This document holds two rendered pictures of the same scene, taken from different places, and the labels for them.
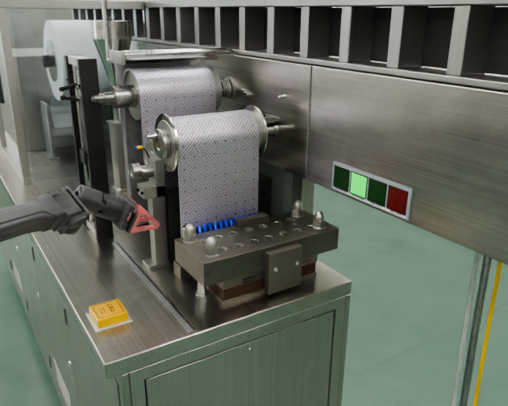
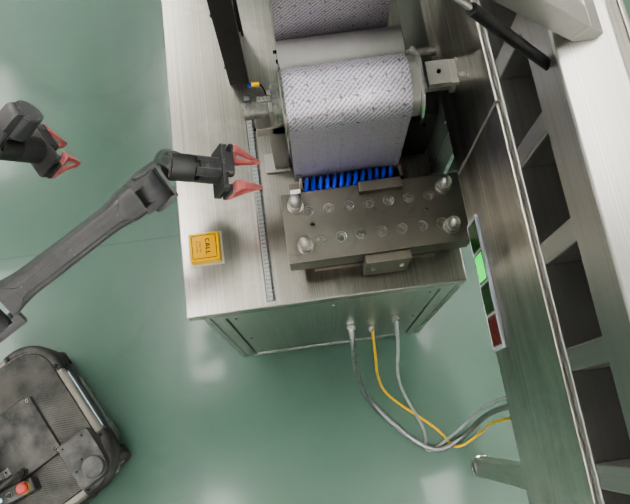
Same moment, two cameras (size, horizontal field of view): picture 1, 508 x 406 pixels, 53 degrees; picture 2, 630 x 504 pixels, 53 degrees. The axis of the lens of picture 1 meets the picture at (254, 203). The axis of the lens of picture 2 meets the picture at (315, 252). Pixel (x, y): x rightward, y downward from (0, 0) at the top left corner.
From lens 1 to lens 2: 1.08 m
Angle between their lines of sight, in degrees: 56
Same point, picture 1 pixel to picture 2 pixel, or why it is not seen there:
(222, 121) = (360, 98)
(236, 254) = (330, 256)
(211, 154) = (336, 132)
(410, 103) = (534, 308)
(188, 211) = (303, 167)
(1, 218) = (78, 249)
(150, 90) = not seen: outside the picture
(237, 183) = (372, 147)
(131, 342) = (215, 296)
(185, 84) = not seen: outside the picture
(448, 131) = (541, 377)
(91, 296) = (198, 204)
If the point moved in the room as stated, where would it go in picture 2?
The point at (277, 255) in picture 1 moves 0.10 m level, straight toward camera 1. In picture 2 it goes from (377, 263) to (356, 303)
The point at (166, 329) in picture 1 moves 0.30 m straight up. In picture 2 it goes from (250, 288) to (231, 252)
